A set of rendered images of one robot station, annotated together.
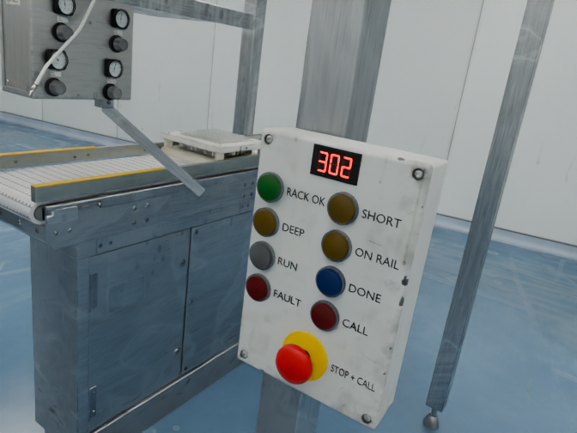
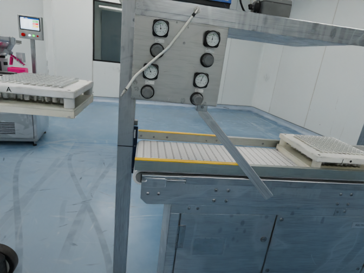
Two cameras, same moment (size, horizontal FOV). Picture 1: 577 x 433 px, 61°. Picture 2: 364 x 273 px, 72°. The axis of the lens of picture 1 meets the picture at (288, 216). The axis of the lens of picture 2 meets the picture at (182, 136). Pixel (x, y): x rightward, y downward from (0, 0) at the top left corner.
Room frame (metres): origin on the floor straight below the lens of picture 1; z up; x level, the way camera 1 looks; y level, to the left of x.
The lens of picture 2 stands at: (0.60, -0.06, 1.15)
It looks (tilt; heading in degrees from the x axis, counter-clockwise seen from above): 18 degrees down; 49
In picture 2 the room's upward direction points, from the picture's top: 7 degrees clockwise
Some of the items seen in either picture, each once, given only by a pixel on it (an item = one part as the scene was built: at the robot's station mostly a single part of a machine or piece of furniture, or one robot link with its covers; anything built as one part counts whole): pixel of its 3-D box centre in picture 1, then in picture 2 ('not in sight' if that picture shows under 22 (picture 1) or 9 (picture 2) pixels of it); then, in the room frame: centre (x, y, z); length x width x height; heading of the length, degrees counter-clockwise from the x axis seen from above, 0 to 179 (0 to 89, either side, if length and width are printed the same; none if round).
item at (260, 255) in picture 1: (260, 255); not in sight; (0.46, 0.02, 0.97); 0.03 x 0.01 x 0.03; 59
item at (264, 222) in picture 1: (264, 222); not in sight; (0.46, 0.02, 1.01); 0.03 x 0.01 x 0.03; 59
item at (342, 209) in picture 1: (341, 209); not in sight; (0.42, -0.05, 1.04); 0.03 x 0.01 x 0.03; 59
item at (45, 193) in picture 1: (241, 162); (340, 174); (1.49, 0.17, 0.85); 1.32 x 0.02 x 0.03; 149
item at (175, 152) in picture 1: (215, 155); (322, 159); (1.58, 0.26, 0.84); 0.24 x 0.24 x 0.02; 59
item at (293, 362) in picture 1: (300, 358); not in sight; (0.43, -0.03, 0.88); 0.04 x 0.04 x 0.04; 59
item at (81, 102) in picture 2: not in sight; (42, 100); (0.75, 0.77, 0.98); 0.24 x 0.24 x 0.02; 59
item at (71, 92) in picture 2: not in sight; (41, 84); (0.75, 0.77, 1.03); 0.25 x 0.24 x 0.02; 59
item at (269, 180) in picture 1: (269, 187); not in sight; (0.46, 0.02, 1.04); 0.03 x 0.01 x 0.03; 59
